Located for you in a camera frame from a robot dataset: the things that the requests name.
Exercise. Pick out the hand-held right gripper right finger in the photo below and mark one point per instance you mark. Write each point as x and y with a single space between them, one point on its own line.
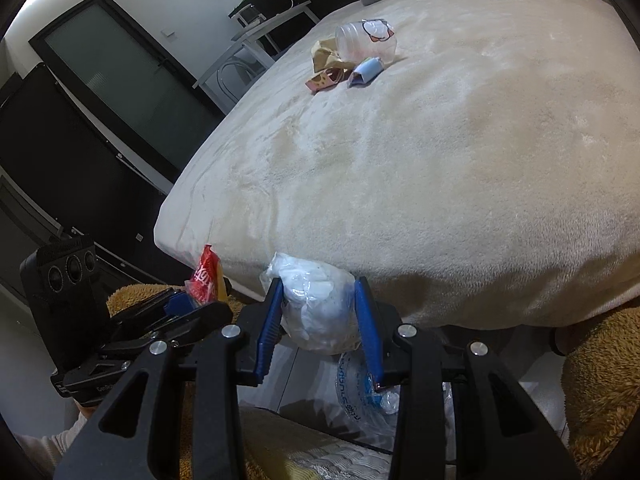
367 330

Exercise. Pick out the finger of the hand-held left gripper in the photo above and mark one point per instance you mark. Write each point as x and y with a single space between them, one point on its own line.
200 322
175 305

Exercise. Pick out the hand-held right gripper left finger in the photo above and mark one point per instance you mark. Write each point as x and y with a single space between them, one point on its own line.
270 325

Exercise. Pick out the red snack packet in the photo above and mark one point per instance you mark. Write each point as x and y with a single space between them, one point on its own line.
205 277

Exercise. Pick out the white plastic bag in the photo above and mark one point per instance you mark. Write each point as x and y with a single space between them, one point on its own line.
315 305

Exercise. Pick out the clear plastic bin bag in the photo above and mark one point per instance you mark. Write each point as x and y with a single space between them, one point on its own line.
360 410

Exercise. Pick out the pink patterned wrapper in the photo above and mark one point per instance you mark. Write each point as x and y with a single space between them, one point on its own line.
324 80

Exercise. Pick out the blue snack packet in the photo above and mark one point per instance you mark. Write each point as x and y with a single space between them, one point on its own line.
367 71

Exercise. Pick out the beige paper bag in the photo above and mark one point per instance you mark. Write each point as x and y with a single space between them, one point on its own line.
325 55

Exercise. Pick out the clear plastic cup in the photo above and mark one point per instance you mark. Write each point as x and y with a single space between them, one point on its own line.
360 42

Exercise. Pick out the person's left forearm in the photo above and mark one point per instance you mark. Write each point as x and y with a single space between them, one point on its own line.
45 445

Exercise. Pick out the black wardrobe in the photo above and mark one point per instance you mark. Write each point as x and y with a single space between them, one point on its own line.
60 170

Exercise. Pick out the grey patterned mat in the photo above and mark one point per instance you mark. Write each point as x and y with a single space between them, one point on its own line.
325 460

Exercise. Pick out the cream blanket bed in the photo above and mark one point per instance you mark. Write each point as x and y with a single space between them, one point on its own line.
450 185

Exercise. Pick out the white desk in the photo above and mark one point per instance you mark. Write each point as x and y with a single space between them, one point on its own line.
280 17

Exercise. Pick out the metal frame chair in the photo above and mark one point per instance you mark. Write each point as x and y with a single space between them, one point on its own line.
223 80

